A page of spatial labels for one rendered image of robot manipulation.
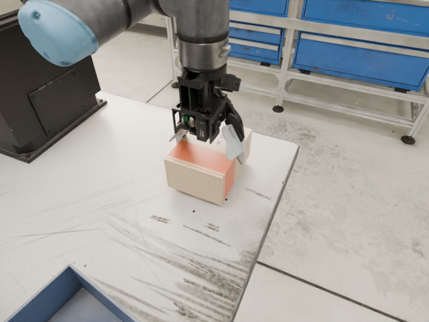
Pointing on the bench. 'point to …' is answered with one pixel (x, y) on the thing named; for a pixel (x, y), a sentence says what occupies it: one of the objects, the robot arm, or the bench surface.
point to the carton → (204, 167)
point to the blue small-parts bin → (71, 301)
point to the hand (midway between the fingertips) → (210, 151)
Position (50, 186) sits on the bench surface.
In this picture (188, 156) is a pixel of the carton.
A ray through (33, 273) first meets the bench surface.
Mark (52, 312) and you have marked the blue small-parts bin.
